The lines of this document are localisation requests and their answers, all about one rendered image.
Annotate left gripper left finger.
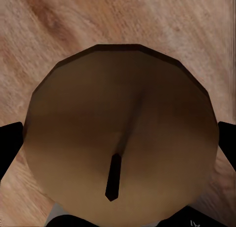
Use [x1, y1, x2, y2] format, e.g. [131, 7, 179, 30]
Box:
[0, 122, 24, 180]

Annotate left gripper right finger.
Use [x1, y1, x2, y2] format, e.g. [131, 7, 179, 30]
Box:
[218, 122, 236, 171]

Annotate pillar candle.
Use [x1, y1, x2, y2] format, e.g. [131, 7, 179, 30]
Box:
[22, 44, 220, 227]

